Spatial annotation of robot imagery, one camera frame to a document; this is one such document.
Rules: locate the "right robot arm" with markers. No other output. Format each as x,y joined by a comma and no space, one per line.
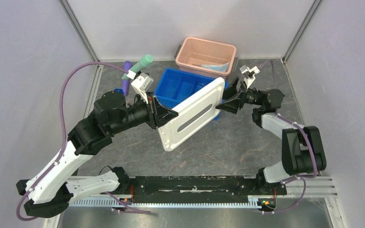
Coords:
302,151

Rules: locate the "blue divided plastic tray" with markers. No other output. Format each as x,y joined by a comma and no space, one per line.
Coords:
175,86

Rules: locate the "blue face mask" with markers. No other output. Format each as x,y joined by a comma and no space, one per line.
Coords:
220,68

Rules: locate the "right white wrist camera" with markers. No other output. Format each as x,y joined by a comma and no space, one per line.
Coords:
249,74

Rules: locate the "white plastic lid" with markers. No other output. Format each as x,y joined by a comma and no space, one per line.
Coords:
193,113

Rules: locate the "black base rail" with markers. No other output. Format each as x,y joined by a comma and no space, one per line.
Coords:
196,189

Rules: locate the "green foam cylinder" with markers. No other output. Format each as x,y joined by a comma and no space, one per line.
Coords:
142,63

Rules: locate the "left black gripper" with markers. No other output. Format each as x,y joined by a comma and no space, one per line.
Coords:
158,115

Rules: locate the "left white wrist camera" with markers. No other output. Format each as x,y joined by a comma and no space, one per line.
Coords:
141,82

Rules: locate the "pink plastic bin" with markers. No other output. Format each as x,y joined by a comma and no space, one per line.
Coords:
197,51

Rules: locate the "purple foam cylinder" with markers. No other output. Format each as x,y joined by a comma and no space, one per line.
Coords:
126,82

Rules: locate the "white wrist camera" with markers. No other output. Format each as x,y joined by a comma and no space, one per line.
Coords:
249,74
141,82

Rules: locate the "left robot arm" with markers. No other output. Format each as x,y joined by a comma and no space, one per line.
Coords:
50,192

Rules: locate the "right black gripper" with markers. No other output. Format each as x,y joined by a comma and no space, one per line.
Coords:
231,92

